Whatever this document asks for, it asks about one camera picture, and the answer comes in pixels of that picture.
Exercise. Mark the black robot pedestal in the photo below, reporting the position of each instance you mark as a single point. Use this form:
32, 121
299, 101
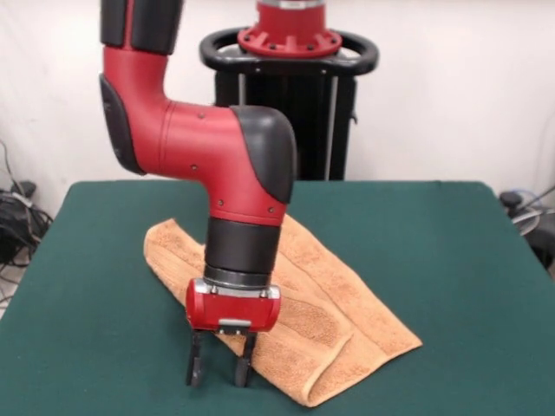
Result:
312, 86

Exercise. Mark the dark green table cloth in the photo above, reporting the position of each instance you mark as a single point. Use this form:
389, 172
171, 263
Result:
433, 238

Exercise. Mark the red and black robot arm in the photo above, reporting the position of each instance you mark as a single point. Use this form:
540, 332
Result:
195, 143

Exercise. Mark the tan terry towel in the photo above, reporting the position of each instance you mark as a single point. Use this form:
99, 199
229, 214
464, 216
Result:
329, 312

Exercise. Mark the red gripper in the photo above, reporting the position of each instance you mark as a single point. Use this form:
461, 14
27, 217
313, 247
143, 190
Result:
232, 310

